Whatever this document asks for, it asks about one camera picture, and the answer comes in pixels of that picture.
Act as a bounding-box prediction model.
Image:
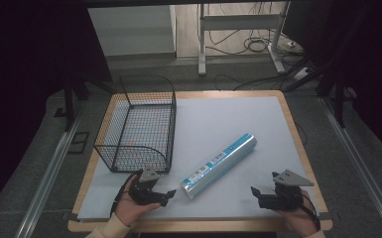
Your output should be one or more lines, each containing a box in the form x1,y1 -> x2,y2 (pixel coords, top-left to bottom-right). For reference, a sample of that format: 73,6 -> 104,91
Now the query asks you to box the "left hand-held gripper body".
127,165 -> 165,206

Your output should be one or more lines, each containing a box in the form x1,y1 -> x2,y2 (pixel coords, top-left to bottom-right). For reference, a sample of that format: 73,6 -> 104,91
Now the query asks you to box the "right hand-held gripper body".
257,169 -> 315,211

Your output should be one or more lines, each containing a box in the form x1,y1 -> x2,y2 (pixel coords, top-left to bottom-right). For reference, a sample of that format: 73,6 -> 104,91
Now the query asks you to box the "person's left hand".
113,174 -> 162,228

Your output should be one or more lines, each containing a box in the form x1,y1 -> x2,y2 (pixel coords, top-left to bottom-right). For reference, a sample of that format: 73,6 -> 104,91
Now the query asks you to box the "person's right hand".
271,188 -> 320,238

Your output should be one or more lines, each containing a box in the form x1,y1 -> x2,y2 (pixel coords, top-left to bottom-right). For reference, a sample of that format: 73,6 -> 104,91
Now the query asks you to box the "blue and white wrapped roll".
180,132 -> 258,200

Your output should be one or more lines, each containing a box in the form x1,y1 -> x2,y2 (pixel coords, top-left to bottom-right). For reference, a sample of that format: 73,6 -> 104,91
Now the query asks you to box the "white table mat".
76,95 -> 320,222

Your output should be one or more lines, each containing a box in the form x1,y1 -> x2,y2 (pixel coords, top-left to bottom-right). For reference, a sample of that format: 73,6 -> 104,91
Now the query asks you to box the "black metal stand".
284,49 -> 358,129
53,77 -> 113,133

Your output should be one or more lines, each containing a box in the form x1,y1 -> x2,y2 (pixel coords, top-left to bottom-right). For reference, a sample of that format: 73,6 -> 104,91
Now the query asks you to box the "white power strip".
292,66 -> 312,82

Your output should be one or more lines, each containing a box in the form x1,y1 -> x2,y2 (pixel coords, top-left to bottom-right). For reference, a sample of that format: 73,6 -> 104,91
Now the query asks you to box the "dark curtain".
306,0 -> 382,165
0,0 -> 113,226

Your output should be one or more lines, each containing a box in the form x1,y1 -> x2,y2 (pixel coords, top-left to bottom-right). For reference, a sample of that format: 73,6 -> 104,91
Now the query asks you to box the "black monitor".
281,0 -> 316,46

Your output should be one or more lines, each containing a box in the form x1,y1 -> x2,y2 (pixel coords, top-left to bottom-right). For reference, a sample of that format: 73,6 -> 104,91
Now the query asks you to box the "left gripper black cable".
110,178 -> 137,217

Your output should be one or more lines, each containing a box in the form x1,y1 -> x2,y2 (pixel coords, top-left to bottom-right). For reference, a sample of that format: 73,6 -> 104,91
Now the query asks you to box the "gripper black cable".
110,178 -> 137,217
299,192 -> 322,231

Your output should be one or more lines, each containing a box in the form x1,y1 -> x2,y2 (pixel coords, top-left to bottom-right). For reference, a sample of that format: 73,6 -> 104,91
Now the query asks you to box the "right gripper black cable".
299,192 -> 322,231

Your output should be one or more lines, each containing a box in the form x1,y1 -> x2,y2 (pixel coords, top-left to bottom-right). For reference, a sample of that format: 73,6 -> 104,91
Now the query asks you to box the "black wire mesh basket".
93,74 -> 178,175

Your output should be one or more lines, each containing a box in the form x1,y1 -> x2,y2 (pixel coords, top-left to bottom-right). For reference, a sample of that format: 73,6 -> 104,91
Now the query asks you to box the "grey metal floor rail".
14,105 -> 85,238
319,96 -> 382,234

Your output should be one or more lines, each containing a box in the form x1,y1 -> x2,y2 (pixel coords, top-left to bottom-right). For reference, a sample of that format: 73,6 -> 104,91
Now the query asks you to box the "black floor bracket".
66,131 -> 90,155

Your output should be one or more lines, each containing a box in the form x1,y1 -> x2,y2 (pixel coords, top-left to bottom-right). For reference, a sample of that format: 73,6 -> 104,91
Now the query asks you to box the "long black floor cable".
213,72 -> 296,92

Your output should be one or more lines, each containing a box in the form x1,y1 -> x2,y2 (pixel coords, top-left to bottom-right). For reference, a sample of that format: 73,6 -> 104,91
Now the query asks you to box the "tangle of black floor cables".
207,2 -> 281,57

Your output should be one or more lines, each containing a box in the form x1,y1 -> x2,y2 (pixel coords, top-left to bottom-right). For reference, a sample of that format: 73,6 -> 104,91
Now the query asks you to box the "white metal desk frame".
196,2 -> 292,77

